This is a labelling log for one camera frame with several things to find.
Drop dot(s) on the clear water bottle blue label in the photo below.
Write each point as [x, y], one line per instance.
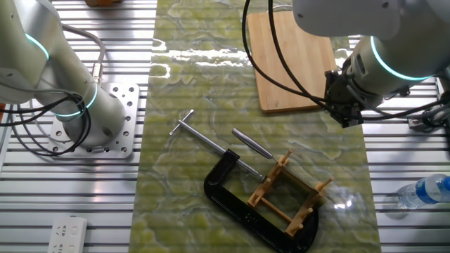
[425, 191]

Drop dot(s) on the small camera on metal mount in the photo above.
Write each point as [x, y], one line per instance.
[429, 119]

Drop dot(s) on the black C-clamp with steel screw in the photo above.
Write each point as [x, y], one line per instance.
[225, 196]

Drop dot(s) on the stainless steel cleaver knife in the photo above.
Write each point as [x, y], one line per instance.
[253, 142]

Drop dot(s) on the green marble pattern mat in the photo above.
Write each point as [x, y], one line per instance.
[197, 105]

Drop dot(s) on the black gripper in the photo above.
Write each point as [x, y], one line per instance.
[341, 95]

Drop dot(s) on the wooden knife rack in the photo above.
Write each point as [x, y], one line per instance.
[267, 181]

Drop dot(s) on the white power strip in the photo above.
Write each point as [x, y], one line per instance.
[68, 235]

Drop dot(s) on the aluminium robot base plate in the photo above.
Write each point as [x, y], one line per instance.
[128, 105]

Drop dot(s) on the bamboo cutting board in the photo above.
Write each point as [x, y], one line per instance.
[288, 63]

